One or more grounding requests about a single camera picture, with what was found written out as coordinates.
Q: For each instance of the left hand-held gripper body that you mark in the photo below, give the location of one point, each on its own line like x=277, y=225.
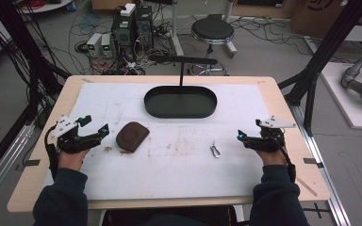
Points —
x=70, y=142

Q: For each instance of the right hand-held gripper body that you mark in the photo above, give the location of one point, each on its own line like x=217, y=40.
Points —
x=268, y=141

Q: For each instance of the brown leather pouch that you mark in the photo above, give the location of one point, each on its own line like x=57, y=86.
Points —
x=132, y=137

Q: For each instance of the silver carabiner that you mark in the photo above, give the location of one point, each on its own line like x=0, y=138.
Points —
x=215, y=152

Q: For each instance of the black oval tray hanger stand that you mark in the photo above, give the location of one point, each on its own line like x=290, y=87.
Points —
x=172, y=106

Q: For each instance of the person's left hand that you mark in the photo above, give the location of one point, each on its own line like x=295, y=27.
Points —
x=73, y=159

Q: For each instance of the person's right hand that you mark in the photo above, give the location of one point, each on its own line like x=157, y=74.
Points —
x=271, y=158

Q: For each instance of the dark tape strip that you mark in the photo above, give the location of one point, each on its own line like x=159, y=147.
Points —
x=312, y=161
x=31, y=163

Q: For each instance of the beige tape strip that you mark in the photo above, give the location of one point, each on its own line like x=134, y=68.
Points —
x=306, y=187

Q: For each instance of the grey bench power supply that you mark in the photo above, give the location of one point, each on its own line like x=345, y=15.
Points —
x=93, y=44
x=106, y=44

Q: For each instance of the white table mat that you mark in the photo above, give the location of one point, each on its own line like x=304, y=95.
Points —
x=176, y=179

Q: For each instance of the black tape cross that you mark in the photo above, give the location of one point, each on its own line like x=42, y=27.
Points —
x=318, y=211

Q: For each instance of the white floor platform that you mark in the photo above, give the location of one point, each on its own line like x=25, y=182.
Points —
x=348, y=109

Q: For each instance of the black computer tower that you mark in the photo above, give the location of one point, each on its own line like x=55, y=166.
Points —
x=144, y=26
x=123, y=34

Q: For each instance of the white desk leg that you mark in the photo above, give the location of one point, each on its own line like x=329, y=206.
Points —
x=176, y=31
x=230, y=25

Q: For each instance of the black round stool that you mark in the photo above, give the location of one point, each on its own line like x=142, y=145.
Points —
x=212, y=30

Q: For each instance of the person's lap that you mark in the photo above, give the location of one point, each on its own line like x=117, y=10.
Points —
x=169, y=219

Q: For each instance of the white box on tower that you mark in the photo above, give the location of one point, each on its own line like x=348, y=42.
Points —
x=128, y=9

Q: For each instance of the cardboard box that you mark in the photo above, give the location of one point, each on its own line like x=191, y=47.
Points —
x=326, y=17

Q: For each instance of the aluminium floor rail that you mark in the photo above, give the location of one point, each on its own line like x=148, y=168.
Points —
x=3, y=160
x=322, y=160

